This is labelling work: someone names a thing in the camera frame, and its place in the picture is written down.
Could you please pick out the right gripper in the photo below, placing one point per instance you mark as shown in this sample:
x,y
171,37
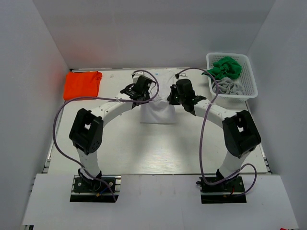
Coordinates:
x,y
171,98

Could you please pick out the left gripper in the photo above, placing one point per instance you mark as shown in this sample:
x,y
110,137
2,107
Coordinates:
x,y
147,97

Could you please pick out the white t shirt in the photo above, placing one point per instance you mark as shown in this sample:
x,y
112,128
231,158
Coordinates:
x,y
159,111

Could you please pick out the grey t shirt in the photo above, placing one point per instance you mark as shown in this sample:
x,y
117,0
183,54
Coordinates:
x,y
228,86

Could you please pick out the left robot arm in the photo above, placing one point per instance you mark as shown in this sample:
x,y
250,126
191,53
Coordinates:
x,y
87,129

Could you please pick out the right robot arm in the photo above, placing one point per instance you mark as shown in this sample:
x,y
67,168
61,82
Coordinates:
x,y
241,136

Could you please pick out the green t shirt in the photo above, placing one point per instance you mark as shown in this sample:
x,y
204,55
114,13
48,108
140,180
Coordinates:
x,y
226,67

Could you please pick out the folded orange t shirt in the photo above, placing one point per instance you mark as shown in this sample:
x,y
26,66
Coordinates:
x,y
80,84

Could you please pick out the white plastic basket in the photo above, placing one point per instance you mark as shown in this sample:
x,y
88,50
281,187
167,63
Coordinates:
x,y
246,78

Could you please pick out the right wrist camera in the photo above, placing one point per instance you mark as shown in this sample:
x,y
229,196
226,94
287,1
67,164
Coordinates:
x,y
180,75

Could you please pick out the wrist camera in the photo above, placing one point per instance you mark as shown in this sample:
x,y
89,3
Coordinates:
x,y
135,77
180,75

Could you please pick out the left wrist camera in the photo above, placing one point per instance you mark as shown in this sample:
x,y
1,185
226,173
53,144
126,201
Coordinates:
x,y
135,77

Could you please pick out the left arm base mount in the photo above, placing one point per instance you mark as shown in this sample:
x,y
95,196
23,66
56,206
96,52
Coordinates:
x,y
95,191

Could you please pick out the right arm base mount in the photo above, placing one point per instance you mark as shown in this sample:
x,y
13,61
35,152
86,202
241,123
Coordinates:
x,y
223,193

